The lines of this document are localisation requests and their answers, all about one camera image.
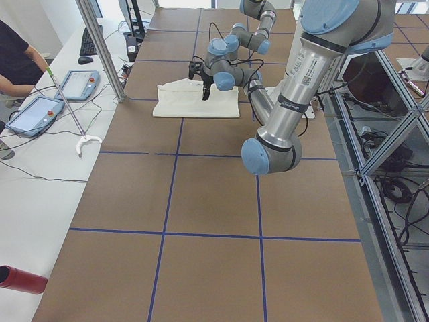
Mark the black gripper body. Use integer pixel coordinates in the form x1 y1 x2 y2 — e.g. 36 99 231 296
200 72 214 88

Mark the cream long-sleeve cat shirt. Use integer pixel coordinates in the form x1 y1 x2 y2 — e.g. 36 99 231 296
152 78 240 118

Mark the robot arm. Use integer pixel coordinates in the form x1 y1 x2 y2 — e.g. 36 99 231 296
224 0 277 64
200 1 395 175

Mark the black power adapter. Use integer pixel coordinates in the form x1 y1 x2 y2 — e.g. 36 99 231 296
125 35 139 62

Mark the black keyboard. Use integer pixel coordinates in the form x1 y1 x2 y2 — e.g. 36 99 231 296
79 27 97 56

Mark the black computer mouse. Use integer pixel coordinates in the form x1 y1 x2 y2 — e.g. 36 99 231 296
78 56 93 65

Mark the far teach pendant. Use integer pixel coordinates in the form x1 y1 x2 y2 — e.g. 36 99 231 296
60 70 100 101

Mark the teach pendant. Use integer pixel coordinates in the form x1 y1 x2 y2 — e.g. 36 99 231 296
5 96 64 137
60 70 100 101

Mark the white reacher grabber stick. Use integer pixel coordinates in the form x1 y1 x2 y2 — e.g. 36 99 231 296
46 67 103 158

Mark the near teach pendant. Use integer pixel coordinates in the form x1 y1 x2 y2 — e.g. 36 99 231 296
5 96 64 137

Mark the seated person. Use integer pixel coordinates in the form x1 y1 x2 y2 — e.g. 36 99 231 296
0 19 51 160

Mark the red cylinder bottle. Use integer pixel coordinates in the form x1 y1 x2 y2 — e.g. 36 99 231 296
1 265 48 294

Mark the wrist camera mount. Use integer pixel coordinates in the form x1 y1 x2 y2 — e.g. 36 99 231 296
188 59 204 80

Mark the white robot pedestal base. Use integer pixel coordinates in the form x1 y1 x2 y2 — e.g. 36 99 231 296
264 0 339 119

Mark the aluminium frame post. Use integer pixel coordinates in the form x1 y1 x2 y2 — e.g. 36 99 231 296
76 0 125 103

